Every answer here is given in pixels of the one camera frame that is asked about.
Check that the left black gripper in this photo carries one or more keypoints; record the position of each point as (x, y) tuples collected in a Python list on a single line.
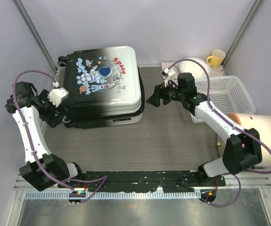
[(51, 119)]

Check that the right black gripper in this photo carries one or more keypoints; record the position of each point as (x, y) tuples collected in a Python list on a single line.
[(155, 99)]

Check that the black white space suitcase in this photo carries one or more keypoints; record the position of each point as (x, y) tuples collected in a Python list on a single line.
[(105, 88)]

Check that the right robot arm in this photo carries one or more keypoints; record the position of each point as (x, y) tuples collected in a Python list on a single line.
[(242, 146)]

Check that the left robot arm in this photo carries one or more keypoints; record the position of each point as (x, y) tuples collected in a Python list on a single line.
[(29, 108)]

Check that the patterned cloth napkin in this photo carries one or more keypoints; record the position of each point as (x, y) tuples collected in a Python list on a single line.
[(170, 65)]

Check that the white round plate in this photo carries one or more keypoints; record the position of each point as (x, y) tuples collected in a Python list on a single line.
[(193, 68)]

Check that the yellow mug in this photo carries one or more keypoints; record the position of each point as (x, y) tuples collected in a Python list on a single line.
[(216, 58)]

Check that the white plastic mesh basket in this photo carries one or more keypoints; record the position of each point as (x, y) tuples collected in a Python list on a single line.
[(229, 95)]

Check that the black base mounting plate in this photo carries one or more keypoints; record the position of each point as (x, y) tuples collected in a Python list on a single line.
[(171, 181)]

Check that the white cylindrical bin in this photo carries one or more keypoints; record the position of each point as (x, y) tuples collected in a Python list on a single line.
[(262, 123)]

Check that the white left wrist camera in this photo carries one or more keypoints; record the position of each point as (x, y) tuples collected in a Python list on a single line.
[(57, 95)]

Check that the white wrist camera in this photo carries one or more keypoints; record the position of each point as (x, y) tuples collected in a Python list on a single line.
[(168, 76), (57, 95)]

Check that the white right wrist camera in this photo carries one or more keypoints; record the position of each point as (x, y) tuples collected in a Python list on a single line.
[(168, 76)]

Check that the aluminium rail frame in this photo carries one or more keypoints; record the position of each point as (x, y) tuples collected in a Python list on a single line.
[(245, 179)]

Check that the white slotted cable duct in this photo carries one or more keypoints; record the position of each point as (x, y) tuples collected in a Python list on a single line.
[(75, 195)]

